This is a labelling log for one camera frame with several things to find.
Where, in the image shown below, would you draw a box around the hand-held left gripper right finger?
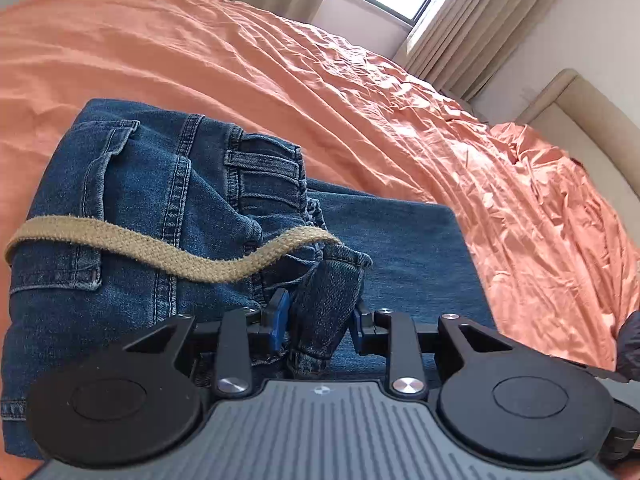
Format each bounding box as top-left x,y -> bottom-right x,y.
350,305 -> 517,398

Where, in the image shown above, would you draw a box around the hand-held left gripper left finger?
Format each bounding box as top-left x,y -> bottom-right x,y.
122,287 -> 291,397

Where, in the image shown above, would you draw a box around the blue denim pants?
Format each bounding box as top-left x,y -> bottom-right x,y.
0,97 -> 499,462

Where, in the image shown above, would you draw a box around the tan woven belt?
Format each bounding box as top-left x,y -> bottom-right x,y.
2,215 -> 347,289

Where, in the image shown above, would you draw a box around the crumpled orange duvet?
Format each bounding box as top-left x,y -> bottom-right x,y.
489,121 -> 640,372

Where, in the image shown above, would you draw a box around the orange bedsheet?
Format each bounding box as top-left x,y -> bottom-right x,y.
0,0 -> 640,372

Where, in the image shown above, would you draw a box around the black cloth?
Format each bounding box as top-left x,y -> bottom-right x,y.
615,310 -> 640,382

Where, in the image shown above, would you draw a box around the beige padded headboard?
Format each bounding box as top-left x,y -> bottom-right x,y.
515,68 -> 640,188

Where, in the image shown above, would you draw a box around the narrow beige curtain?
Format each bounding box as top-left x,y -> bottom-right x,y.
401,0 -> 587,102

